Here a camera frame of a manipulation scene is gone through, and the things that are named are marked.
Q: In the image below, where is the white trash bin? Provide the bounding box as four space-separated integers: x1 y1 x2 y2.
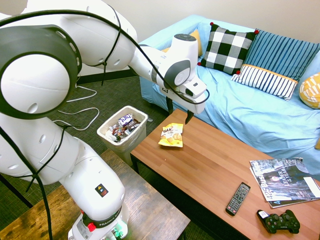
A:
96 105 150 167

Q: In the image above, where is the rustic wooden robot table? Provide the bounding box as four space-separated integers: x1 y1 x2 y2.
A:
0 148 192 240

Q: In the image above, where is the navy white striped pillow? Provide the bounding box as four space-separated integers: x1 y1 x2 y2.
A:
230 63 299 102

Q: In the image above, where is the blue striped pillow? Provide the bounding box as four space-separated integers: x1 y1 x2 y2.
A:
243 29 320 82

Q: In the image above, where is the yellow chip bag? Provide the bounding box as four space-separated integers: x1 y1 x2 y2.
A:
157 122 185 149

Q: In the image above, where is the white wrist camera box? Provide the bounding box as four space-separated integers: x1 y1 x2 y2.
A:
184 81 208 99

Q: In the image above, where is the purple white drink box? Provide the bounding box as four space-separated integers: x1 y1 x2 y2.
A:
117 113 135 128

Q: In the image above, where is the black white checked pillow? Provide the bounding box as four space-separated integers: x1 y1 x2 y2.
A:
197 21 260 76

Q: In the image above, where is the yellow white patterned pillow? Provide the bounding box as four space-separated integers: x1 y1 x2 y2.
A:
298 72 320 110

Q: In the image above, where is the white floor cable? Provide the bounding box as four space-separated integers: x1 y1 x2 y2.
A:
65 85 98 104
51 107 101 132

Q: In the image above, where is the white crumpled paper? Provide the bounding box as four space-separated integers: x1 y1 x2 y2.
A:
105 129 119 143

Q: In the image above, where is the black game controller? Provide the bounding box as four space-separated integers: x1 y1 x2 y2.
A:
263 209 301 235

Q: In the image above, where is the wooden coffee table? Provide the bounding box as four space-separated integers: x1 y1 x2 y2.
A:
129 107 320 240

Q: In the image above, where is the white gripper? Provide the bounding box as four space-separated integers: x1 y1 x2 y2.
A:
159 83 208 125

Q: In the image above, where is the business magazine with dark cover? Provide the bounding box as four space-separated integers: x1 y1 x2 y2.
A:
249 157 320 202

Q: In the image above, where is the plain yellow pillow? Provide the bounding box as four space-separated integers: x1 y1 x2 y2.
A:
161 29 204 57

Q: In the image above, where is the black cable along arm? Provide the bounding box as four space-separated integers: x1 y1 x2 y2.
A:
0 9 210 240

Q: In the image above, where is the light blue sofa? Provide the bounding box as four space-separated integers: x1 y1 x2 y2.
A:
138 14 320 181

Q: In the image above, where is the black remote control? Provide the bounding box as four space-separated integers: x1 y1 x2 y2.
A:
225 181 252 217

